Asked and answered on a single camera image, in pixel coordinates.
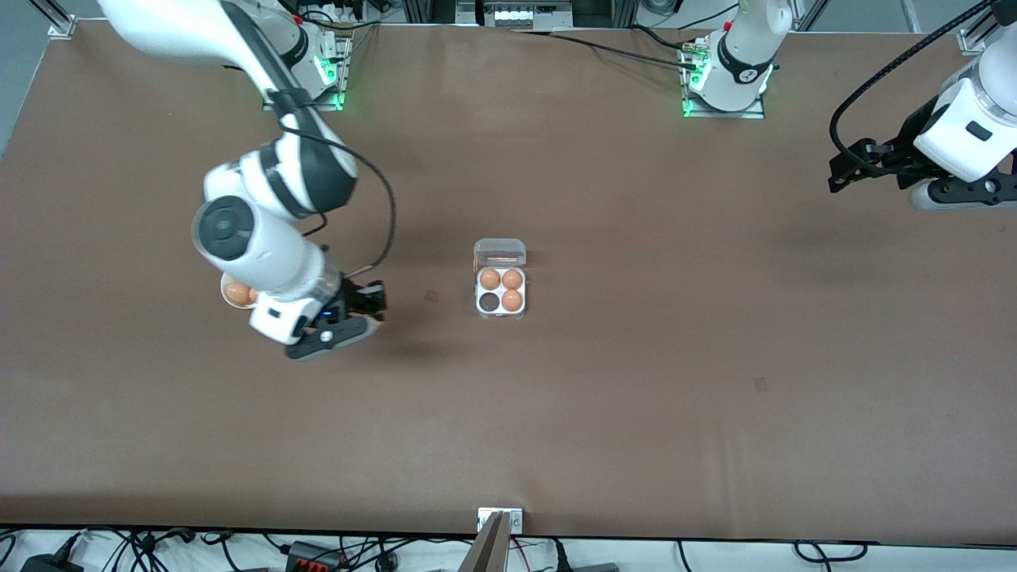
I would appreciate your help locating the black red connector box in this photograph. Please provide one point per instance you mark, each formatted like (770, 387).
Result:
(318, 556)

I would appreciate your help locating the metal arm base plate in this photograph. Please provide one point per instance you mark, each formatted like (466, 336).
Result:
(330, 104)
(755, 114)

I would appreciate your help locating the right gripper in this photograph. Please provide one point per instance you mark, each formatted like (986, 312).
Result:
(352, 296)

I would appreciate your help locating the clear plastic egg box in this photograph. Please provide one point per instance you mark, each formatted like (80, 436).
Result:
(500, 254)

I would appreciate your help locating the black power adapter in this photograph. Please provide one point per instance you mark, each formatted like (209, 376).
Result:
(52, 564)

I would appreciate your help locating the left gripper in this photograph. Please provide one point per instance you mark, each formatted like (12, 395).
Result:
(904, 148)

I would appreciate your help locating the white round bowl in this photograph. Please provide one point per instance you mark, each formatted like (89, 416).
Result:
(224, 284)

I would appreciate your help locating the grey power strip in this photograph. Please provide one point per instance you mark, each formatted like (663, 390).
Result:
(516, 14)

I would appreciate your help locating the aluminium frame profile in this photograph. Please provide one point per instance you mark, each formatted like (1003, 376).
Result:
(57, 22)
(976, 38)

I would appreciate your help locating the metal table edge bracket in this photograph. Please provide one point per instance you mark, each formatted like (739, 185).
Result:
(516, 520)

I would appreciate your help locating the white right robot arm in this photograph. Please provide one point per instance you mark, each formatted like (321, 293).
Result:
(262, 230)

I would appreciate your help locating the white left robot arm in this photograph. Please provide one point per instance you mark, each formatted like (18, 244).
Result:
(739, 71)

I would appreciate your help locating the grey metal bar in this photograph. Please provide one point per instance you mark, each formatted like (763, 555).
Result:
(489, 552)

